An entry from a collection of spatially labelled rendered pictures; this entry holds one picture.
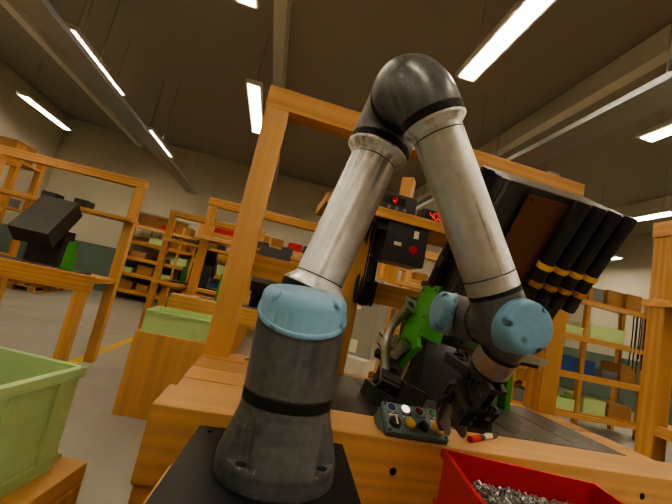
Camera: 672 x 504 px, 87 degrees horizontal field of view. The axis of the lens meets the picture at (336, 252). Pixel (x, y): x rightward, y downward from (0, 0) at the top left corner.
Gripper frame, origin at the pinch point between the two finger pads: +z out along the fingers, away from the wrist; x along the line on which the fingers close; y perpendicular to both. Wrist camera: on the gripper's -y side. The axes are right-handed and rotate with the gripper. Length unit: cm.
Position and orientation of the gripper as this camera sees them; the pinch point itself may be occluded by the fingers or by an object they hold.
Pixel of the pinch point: (442, 422)
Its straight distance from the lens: 92.3
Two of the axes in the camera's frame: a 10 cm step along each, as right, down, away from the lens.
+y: 0.5, 4.8, -8.7
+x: 9.6, 2.3, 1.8
